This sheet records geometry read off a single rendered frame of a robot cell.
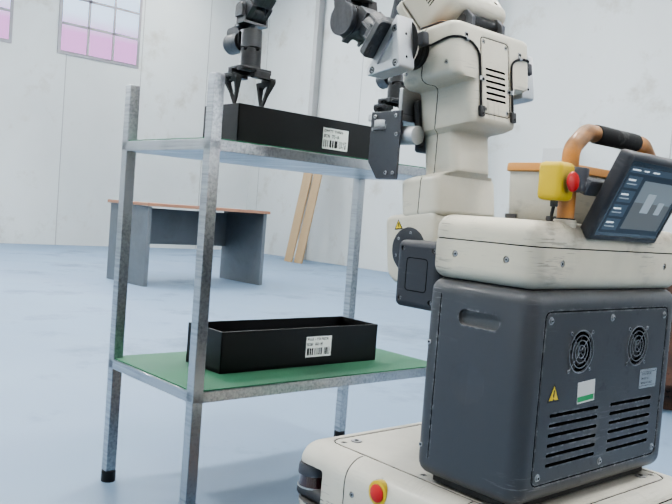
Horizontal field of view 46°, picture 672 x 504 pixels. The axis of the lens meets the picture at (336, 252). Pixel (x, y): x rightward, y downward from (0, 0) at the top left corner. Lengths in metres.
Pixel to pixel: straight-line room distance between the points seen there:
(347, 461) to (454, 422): 0.30
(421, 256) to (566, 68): 8.23
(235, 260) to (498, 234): 6.94
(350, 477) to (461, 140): 0.78
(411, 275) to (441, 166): 0.29
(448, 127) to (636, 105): 7.53
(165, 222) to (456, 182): 6.35
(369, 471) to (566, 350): 0.48
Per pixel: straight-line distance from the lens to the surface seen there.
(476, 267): 1.48
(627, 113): 9.32
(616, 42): 9.56
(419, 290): 1.67
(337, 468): 1.75
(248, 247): 8.13
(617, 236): 1.60
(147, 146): 2.12
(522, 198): 1.63
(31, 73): 12.16
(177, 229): 8.10
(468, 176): 1.85
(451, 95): 1.82
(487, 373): 1.48
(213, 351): 2.13
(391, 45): 1.75
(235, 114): 2.10
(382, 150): 1.87
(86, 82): 12.47
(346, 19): 1.83
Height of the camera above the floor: 0.80
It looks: 3 degrees down
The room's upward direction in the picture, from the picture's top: 4 degrees clockwise
